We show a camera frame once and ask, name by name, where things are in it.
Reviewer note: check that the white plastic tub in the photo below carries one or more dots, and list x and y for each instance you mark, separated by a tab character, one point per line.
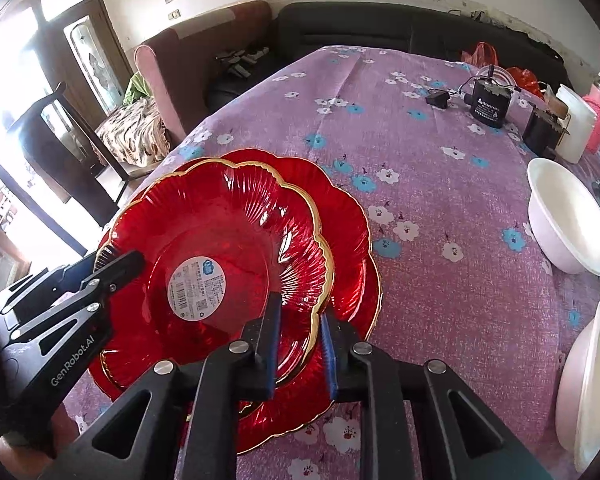
575	130

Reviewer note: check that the brown pink armchair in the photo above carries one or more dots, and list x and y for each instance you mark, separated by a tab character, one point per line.
180	60

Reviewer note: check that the black power adapter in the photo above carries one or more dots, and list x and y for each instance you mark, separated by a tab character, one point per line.
437	99

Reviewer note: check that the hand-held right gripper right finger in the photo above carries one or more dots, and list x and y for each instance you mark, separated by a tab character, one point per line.
330	355

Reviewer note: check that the green cloth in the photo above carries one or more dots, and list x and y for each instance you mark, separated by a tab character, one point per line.
137	89

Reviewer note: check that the black jar with lid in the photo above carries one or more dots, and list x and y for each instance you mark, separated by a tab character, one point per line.
490	105

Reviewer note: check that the dark wooden chair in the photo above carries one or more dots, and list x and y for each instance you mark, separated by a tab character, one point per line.
45	135

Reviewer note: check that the wall switch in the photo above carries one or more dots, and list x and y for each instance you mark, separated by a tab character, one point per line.
174	14

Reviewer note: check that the person's left hand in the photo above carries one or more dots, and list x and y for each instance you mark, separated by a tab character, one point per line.
59	442

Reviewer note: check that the white bowl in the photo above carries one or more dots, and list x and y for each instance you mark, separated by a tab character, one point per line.
565	210
595	385

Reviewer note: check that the red glass plate with label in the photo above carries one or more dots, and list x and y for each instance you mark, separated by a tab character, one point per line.
205	240

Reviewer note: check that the clear plastic container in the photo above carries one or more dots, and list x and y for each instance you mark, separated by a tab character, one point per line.
502	72

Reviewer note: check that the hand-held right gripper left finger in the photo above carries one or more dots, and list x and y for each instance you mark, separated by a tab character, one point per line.
272	350

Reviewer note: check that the red glass plate gold rim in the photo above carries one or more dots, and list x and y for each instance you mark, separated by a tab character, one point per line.
280	425
340	220

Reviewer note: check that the bottle with pink knitted sleeve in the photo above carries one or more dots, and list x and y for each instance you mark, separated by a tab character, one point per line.
597	120

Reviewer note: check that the black sofa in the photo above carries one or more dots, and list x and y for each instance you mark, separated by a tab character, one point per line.
355	25

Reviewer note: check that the purple floral tablecloth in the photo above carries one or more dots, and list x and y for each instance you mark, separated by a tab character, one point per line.
430	185

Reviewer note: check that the small grey gadget pile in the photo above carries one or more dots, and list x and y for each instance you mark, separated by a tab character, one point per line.
240	60

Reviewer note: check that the leaf patterned cushion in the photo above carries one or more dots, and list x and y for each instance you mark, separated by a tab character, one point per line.
130	135

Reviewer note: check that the small cardboard box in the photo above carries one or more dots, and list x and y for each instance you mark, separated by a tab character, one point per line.
555	105

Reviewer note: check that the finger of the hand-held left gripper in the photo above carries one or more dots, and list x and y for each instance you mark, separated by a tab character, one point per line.
125	267
45	285

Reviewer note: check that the red plastic bag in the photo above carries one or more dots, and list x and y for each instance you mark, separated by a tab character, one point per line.
525	80
480	55

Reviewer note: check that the wooden glass door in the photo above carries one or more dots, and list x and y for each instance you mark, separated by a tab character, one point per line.
110	35

